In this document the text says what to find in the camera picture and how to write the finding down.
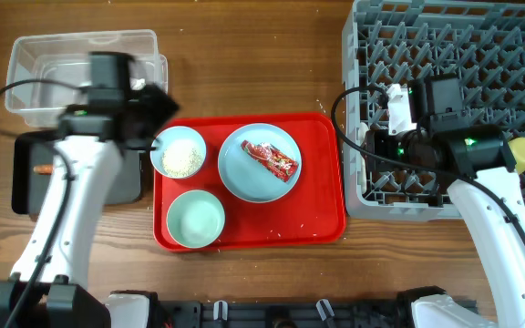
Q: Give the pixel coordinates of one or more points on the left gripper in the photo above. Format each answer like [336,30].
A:
[155,107]

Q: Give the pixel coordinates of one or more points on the grey dishwasher rack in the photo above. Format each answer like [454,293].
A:
[394,42]

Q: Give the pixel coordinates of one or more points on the orange carrot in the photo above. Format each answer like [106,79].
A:
[43,169]

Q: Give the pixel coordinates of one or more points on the light blue plate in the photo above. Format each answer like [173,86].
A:
[246,178]

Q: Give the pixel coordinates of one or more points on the red snack wrapper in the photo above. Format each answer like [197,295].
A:
[275,161]

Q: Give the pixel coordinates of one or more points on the red serving tray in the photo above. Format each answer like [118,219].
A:
[313,211]

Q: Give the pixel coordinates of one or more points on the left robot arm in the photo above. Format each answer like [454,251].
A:
[47,286]

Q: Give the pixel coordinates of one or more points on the light green bowl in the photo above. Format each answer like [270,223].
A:
[195,219]

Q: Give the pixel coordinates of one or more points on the blue bowl with rice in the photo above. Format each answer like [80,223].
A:
[178,152]

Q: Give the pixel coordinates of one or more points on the white plastic spoon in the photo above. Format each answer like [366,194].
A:
[361,132]

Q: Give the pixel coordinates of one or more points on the yellow plastic cup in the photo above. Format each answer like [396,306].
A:
[517,147]

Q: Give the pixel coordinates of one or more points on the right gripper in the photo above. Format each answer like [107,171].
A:
[375,141]

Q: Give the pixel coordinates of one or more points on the white tissue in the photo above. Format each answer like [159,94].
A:
[137,83]

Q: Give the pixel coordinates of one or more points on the black plastic tray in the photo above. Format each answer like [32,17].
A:
[29,188]

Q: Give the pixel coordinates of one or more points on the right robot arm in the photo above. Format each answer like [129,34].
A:
[429,130]

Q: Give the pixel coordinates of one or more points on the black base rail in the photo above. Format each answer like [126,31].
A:
[361,314]

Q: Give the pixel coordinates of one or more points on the clear plastic bin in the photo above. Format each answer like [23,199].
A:
[64,58]

